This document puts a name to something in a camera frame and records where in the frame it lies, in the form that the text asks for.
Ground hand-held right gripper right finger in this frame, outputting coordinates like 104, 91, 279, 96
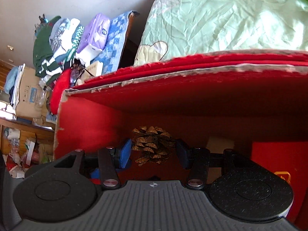
176, 139, 255, 189

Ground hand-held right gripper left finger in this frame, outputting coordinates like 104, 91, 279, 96
54, 139, 133, 189

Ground brown pine cone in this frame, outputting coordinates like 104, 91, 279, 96
131, 126, 176, 166

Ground large red cardboard box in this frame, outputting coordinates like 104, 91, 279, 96
53, 53, 308, 229

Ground small red gold-printed box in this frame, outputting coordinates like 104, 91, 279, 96
251, 141, 308, 227

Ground wooden cabinet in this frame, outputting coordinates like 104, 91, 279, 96
0, 117, 56, 174

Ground small beige box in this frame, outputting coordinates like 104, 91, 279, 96
84, 61, 103, 77

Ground red plush cloth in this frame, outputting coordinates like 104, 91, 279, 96
49, 69, 73, 115

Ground eyeglasses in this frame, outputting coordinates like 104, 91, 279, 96
70, 63, 87, 86

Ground brown cardboard box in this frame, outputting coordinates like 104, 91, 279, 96
16, 66, 49, 119

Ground light blue cloth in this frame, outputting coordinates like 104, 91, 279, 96
5, 66, 20, 92

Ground blue white patterned towel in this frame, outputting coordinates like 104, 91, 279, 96
93, 10, 140, 76

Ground purple tissue pack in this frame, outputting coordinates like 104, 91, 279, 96
76, 13, 111, 63

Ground stack of folded clothes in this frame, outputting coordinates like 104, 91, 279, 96
32, 16, 85, 86

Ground light green quilt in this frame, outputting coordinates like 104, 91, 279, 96
133, 0, 308, 66

